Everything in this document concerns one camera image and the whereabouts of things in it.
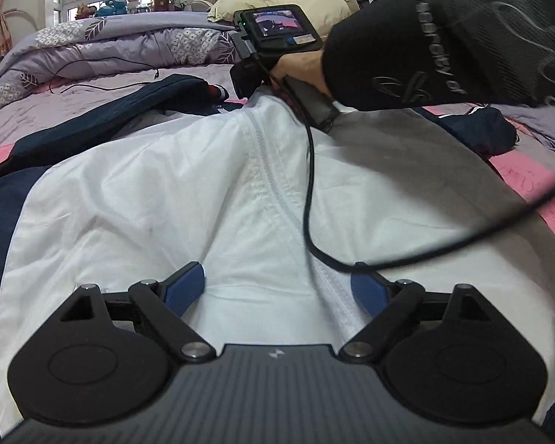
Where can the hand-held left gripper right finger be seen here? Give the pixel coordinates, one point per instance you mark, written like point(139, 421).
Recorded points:
point(369, 289)

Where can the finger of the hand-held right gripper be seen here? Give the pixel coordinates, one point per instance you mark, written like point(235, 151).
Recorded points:
point(217, 92)

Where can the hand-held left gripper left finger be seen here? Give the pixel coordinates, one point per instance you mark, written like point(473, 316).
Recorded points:
point(183, 287)

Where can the white and navy jacket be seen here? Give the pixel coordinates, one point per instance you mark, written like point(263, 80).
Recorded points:
point(166, 194)

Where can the person's right forearm black sleeve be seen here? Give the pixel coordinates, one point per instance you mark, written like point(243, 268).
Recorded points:
point(448, 37)

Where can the person's right hand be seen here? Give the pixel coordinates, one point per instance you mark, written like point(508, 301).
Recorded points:
point(303, 70)

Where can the purple leaf-patterned quilt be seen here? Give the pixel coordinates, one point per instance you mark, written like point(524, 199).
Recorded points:
point(120, 46)

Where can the blue plush toy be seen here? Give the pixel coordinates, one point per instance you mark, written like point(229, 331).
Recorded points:
point(112, 7)

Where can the brown plush toy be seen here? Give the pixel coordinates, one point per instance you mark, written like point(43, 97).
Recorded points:
point(81, 10)

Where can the pink and purple bed sheet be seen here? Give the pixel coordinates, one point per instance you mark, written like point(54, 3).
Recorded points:
point(527, 171)

